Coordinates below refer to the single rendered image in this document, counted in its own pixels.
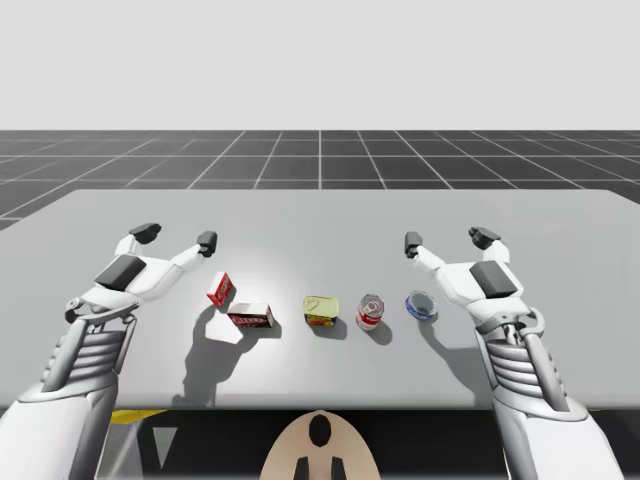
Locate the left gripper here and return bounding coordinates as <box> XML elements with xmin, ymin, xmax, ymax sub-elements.
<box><xmin>79</xmin><ymin>223</ymin><xmax>218</xmax><ymax>317</ymax></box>

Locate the green and blue rectangular can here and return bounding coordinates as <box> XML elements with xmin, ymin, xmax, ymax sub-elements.
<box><xmin>302</xmin><ymin>294</ymin><xmax>340</xmax><ymax>328</ymax></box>

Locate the red and white can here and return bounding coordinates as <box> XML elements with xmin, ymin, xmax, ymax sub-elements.
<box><xmin>355</xmin><ymin>293</ymin><xmax>386</xmax><ymax>332</ymax></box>

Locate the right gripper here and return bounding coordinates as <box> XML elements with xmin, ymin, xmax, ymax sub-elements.
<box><xmin>403</xmin><ymin>225</ymin><xmax>527</xmax><ymax>322</ymax></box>

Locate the red and white carton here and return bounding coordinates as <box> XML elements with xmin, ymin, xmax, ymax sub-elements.
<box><xmin>226</xmin><ymin>302</ymin><xmax>275</xmax><ymax>330</ymax></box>

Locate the blue flat can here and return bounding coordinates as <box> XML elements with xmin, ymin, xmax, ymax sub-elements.
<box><xmin>404</xmin><ymin>290</ymin><xmax>439</xmax><ymax>321</ymax></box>

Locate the tan robot part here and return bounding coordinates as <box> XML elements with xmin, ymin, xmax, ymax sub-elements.
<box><xmin>259</xmin><ymin>409</ymin><xmax>382</xmax><ymax>480</ymax></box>

